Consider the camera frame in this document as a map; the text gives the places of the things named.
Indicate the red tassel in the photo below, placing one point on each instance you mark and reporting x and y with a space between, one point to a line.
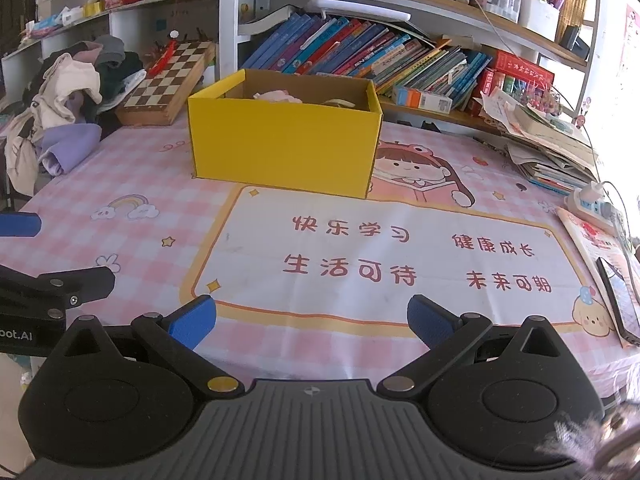
161 62

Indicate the small black device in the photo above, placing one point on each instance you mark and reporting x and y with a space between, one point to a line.
576 41

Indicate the white tissue pack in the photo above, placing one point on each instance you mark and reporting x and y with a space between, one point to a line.
65 16

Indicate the white under-shelf lamp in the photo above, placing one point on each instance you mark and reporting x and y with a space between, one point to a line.
360 10

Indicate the black smartphone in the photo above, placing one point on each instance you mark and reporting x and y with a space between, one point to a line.
622 300

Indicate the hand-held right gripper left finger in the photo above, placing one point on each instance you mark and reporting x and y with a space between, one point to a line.
192 322

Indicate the pile of clothes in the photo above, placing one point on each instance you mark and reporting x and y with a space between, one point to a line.
70 90

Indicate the orange small box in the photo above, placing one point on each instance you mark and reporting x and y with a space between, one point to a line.
407 96

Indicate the pink wall poster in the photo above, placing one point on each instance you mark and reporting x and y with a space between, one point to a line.
631 45

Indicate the row of colourful books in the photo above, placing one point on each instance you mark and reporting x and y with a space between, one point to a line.
350 45

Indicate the row of tan books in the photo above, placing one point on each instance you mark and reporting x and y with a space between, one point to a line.
575 0

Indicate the white power strip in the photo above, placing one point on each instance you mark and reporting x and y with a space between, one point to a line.
592 208

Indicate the small yellow box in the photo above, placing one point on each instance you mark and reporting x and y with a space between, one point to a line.
94 9

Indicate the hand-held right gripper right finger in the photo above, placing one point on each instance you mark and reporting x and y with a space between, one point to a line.
430 322

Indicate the row of small colourful bottles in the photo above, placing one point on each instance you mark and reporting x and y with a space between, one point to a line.
530 95

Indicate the white small box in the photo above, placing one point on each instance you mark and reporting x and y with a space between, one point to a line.
437 102

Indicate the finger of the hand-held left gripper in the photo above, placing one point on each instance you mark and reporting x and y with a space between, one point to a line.
85 280
20 224

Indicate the red box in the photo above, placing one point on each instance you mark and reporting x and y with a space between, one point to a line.
525 71

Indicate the pink cloth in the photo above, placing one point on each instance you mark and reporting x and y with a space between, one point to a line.
275 96

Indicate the white storage box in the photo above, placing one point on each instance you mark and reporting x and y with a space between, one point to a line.
537 17

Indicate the yellow cardboard box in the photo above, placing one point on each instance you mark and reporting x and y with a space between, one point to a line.
280 145

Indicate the white bookshelf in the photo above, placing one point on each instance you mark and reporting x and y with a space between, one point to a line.
228 20

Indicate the pink exercise book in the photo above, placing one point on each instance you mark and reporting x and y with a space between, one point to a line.
585 240

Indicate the stack of books and papers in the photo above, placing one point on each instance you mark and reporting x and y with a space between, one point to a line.
550 160

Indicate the wooden chessboard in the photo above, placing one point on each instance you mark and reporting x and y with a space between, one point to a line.
165 85

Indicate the pink printed desk mat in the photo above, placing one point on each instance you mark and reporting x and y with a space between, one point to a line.
350 220

